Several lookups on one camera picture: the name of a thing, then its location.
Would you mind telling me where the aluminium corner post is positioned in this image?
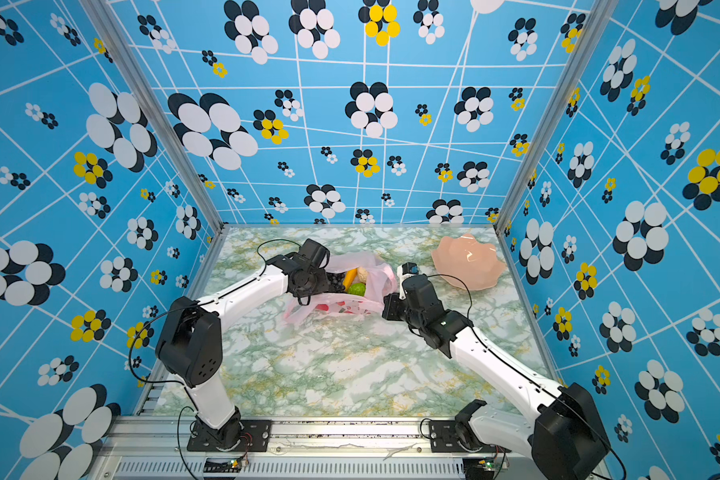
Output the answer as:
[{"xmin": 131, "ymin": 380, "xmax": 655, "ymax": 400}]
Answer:
[
  {"xmin": 495, "ymin": 0, "xmax": 618, "ymax": 234},
  {"xmin": 80, "ymin": 0, "xmax": 224, "ymax": 234}
]

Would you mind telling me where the left aluminium corner post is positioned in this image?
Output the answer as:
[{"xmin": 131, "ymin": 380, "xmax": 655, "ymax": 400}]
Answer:
[{"xmin": 80, "ymin": 0, "xmax": 224, "ymax": 234}]

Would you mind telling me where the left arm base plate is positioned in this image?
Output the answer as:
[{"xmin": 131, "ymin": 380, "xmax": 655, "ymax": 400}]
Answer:
[{"xmin": 187, "ymin": 419, "xmax": 273, "ymax": 453}]

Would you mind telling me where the green fake lime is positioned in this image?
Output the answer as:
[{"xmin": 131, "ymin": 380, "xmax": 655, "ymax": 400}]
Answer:
[{"xmin": 346, "ymin": 282, "xmax": 366, "ymax": 297}]

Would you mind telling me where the pink plastic bag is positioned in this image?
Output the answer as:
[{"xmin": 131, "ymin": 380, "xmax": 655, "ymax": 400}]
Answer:
[{"xmin": 283, "ymin": 251, "xmax": 398, "ymax": 324}]

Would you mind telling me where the yellow fake banana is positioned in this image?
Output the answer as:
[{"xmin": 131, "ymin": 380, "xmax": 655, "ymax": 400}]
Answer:
[{"xmin": 342, "ymin": 269, "xmax": 357, "ymax": 290}]

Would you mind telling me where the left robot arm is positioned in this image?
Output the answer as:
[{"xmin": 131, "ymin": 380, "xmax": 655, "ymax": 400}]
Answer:
[{"xmin": 156, "ymin": 239, "xmax": 330, "ymax": 451}]

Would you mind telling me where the pink scalloped plastic plate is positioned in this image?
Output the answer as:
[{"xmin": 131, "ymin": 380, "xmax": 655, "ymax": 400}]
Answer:
[{"xmin": 431, "ymin": 234, "xmax": 507, "ymax": 291}]

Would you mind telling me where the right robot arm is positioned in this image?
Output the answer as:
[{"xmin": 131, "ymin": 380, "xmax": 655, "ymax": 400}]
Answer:
[{"xmin": 382, "ymin": 275, "xmax": 613, "ymax": 479}]

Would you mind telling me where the right aluminium corner post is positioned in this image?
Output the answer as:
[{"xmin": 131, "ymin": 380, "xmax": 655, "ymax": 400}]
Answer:
[{"xmin": 495, "ymin": 0, "xmax": 618, "ymax": 234}]

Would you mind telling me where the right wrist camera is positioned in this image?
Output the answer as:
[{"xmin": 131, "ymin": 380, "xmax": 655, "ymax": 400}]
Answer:
[{"xmin": 396, "ymin": 262, "xmax": 420, "ymax": 300}]

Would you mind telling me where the green circuit board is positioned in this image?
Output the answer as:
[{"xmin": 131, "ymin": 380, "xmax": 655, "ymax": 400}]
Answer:
[
  {"xmin": 203, "ymin": 457, "xmax": 249, "ymax": 474},
  {"xmin": 462, "ymin": 458, "xmax": 503, "ymax": 479}
]

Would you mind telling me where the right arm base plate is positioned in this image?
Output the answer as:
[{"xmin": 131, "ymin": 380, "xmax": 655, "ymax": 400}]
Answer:
[{"xmin": 420, "ymin": 420, "xmax": 505, "ymax": 455}]

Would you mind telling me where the right green circuit board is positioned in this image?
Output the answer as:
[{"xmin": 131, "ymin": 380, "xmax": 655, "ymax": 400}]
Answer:
[{"xmin": 462, "ymin": 458, "xmax": 503, "ymax": 479}]

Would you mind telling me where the left green circuit board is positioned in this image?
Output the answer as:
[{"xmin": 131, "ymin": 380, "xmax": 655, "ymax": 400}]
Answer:
[{"xmin": 203, "ymin": 457, "xmax": 249, "ymax": 474}]

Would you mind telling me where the aluminium front rail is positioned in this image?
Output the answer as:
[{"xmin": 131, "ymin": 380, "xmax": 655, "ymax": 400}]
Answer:
[{"xmin": 90, "ymin": 416, "xmax": 543, "ymax": 479}]

